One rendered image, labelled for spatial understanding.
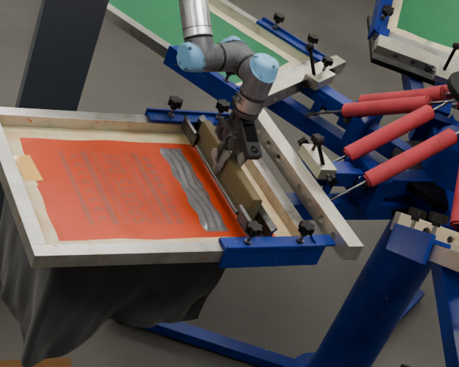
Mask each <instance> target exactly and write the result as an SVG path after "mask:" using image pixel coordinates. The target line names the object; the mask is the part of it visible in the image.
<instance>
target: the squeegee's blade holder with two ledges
mask: <svg viewBox="0 0 459 367"><path fill-rule="evenodd" d="M195 149H196V151H197V153H198V154H199V155H200V158H201V159H202V161H203V162H204V164H205V166H206V167H207V168H208V171H209V172H210V174H211V175H212V177H213V179H214V180H215V182H216V184H217V185H218V187H219V188H220V190H221V192H222V194H223V195H224V197H225V199H226V200H227V201H228V203H229V205H230V207H231V208H232V210H233V212H234V213H235V215H238V214H239V212H240V210H239V208H238V207H237V205H236V204H235V202H234V200H233V198H232V197H231V195H230V193H229V192H228V191H227V189H226V187H225V185H224V184H223V183H222V181H221V179H220V177H219V176H218V175H214V174H213V166H212V164H211V163H210V161H209V160H208V158H207V156H206V155H205V153H204V151H203V150H202V149H201V147H200V145H195Z"/></svg>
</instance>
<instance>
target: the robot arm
mask: <svg viewBox="0 0 459 367"><path fill-rule="evenodd" d="M178 2H179V7H180V13H181V24H182V30H183V35H184V43H183V44H181V45H180V46H179V47H178V50H177V53H178V54H177V56H176V59H177V63H178V66H179V67H180V69H182V70H183V71H186V72H195V73H201V72H228V71H231V72H234V73H235V74H236V75H237V76H238V77H239V78H240V79H241V80H242V81H243V83H242V84H241V87H240V90H239V93H238V96H237V97H236V99H233V101H232V104H233V106H234V107H233V109H232V112H231V114H230V115H229V116H228V114H227V115H226V116H225V117H220V120H219V123H218V124H217V127H216V130H215V134H216V135H217V138H218V139H219V140H220V141H221V143H220V144H219V145H218V148H217V149H215V148H213V149H212V151H211V156H212V159H213V174H214V175H218V174H219V173H220V172H221V168H222V167H223V166H224V162H225V161H226V160H227V159H228V158H229V156H230V153H229V152H228V149H229V150H230V151H231V152H232V155H233V156H234V158H235V159H236V160H237V162H238V164H239V165H240V167H242V166H243V164H244V162H246V160H247V159H260V158H261V157H262V150H261V147H260V144H259V138H258V135H257V131H256V126H255V123H254V120H256V119H258V116H259V115H260V114H261V112H262V109H263V107H264V105H265V102H266V99H267V96H268V95H269V92H270V90H271V87H272V85H273V82H274V81H275V80H276V75H277V73H278V69H279V63H278V61H277V60H276V59H275V58H273V57H271V56H270V55H268V54H265V53H255V52H253V51H252V50H251V49H250V48H249V47H248V45H247V44H246V43H245V42H244V41H242V40H241V39H239V38H238V37H236V36H229V37H228V38H225V39H223V40H222V41H221V42H220V43H213V33H212V27H211V16H210V10H209V5H208V0H178Z"/></svg>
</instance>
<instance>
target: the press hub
mask: <svg viewBox="0 0 459 367"><path fill-rule="evenodd" d="M447 87H448V90H449V91H450V93H451V95H452V96H453V98H454V99H456V101H457V102H459V71H457V72H454V73H452V74H451V75H450V77H449V79H448V80H447ZM448 128H449V129H451V130H454V131H455V132H457V131H459V126H454V125H449V126H445V127H443V128H442V129H441V130H440V131H439V133H441V132H443V131H444V130H446V129H448ZM457 137H458V142H457V143H456V144H454V145H452V146H450V147H449V148H447V149H445V150H443V151H440V152H439V153H437V154H435V155H433V156H432V157H429V158H428V159H425V160H424V161H423V163H421V162H420V163H418V164H416V165H414V166H412V167H411V168H409V169H410V170H424V171H425V172H426V174H427V175H428V176H429V177H430V178H431V179H432V180H433V182H413V181H410V182H408V184H407V185H406V187H407V188H408V190H410V191H411V192H412V193H413V194H415V195H411V197H412V198H413V200H414V201H415V202H416V203H417V204H418V205H419V208H418V209H421V210H424V211H426V212H427V214H426V217H425V219H422V220H424V221H427V222H430V220H429V219H428V216H429V214H430V212H431V211H433V212H436V213H439V210H440V211H442V212H444V213H446V212H447V210H448V204H447V196H446V192H445V189H447V190H449V191H451V192H455V185H456V180H457V175H458V166H459V134H458V135H457ZM392 221H393V220H390V221H389V222H388V225H387V226H386V228H385V230H384V232H383V234H382V235H381V237H380V239H379V240H378V242H377V244H376V246H375V247H374V250H373V251H372V253H371V255H370V257H369V259H368V260H367V262H366V264H365V265H364V268H363V269H362V271H361V273H360V275H359V276H358V278H357V280H356V282H355V283H354V285H353V287H352V289H351V290H350V293H349V294H348V296H347V298H346V300H345V302H344V303H343V305H342V307H341V308H340V310H339V312H338V314H337V316H336V317H335V319H334V321H333V323H332V325H331V327H330V328H329V330H328V332H327V333H326V335H325V337H324V339H323V341H322V342H321V345H320V346H319V348H318V350H317V352H309V353H305V354H302V355H300V356H298V357H296V358H295V359H297V360H300V361H303V362H306V363H309V364H310V365H309V367H372V364H373V363H374V361H375V360H376V358H377V356H378V355H379V354H380V351H381V350H382V348H383V347H384V345H385V343H386V342H387V340H388V338H389V337H390V335H391V334H392V332H393V330H394V328H395V327H396V326H397V324H398V322H399V321H400V319H401V317H402V316H403V314H404V313H405V311H406V309H407V307H408V306H409V304H410V303H411V301H412V300H413V298H414V296H415V294H416V293H417V291H418V290H419V288H420V286H421V285H422V284H423V281H424V280H425V278H426V277H427V275H428V273H429V272H430V271H431V264H430V261H427V263H426V265H423V264H420V263H418V262H416V261H413V260H411V259H408V258H406V257H404V256H401V255H399V254H397V253H394V252H392V251H390V250H387V249H386V246H387V244H388V241H389V238H390V235H391V232H392V230H391V229H390V227H391V224H392Z"/></svg>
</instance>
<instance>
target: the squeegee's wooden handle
mask: <svg viewBox="0 0 459 367"><path fill-rule="evenodd" d="M215 130H216V128H215V127H214V126H213V124H212V122H211V121H203V122H202V124H201V126H200V129H199V131H198V135H199V138H198V140H197V143H196V144H197V145H200V147H201V149H202V150H203V151H204V153H205V155H206V156H207V158H208V160H209V161H210V163H211V164H212V166H213V159H212V156H211V151H212V149H213V148H215V149H217V148H218V145H219V144H220V143H221V141H220V140H219V139H218V138H217V135H216V134H215ZM228 152H229V154H230V156H229V158H228V159H227V160H226V161H225V162H224V166H223V167H222V168H221V172H220V173H219V174H218V176H219V177H220V179H221V181H222V183H223V184H224V185H225V187H226V189H227V191H228V192H229V194H230V195H231V197H232V198H233V200H234V202H235V204H236V205H237V207H238V208H239V210H240V206H239V205H242V206H243V207H244V208H245V210H246V212H247V214H248V215H249V217H250V218H251V220H252V221H254V219H255V217H256V215H257V213H258V210H259V208H260V206H261V204H262V199H261V197H260V196H259V194H258V193H257V191H256V190H255V188H254V187H253V185H252V184H251V182H250V181H249V179H248V177H247V176H246V174H245V173H244V172H243V170H242V168H241V167H240V165H239V164H238V162H237V160H236V159H235V158H234V156H233V155H232V153H231V151H230V150H229V149H228Z"/></svg>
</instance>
